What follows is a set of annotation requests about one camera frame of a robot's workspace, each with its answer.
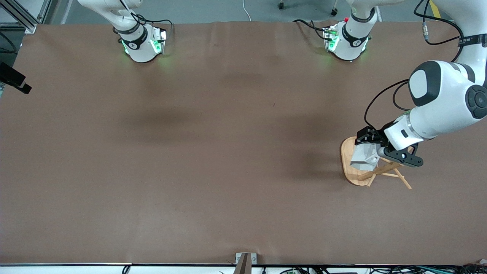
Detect white faceted cup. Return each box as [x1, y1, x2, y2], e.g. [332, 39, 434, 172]
[350, 143, 382, 171]

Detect wooden cup rack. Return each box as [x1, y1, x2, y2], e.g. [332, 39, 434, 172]
[341, 136, 412, 190]

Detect brown table cover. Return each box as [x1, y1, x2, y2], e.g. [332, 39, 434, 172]
[0, 21, 487, 266]

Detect aluminium frame profile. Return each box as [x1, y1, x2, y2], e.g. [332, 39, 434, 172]
[0, 0, 37, 34]
[37, 0, 53, 24]

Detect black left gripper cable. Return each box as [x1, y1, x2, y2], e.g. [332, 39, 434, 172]
[363, 79, 411, 132]

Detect tangled floor cables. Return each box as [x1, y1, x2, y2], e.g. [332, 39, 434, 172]
[380, 264, 487, 274]

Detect black cable with grey connector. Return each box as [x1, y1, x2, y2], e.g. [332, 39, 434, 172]
[413, 0, 463, 63]

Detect black left arm base cable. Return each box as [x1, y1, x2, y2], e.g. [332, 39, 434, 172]
[293, 18, 331, 40]

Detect black arm base cable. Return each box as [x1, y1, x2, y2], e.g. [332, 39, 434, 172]
[293, 18, 331, 40]
[120, 0, 175, 38]

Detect black right arm base cable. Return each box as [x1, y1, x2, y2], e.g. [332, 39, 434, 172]
[120, 0, 175, 38]

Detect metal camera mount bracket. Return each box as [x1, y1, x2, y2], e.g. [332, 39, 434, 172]
[235, 252, 258, 274]

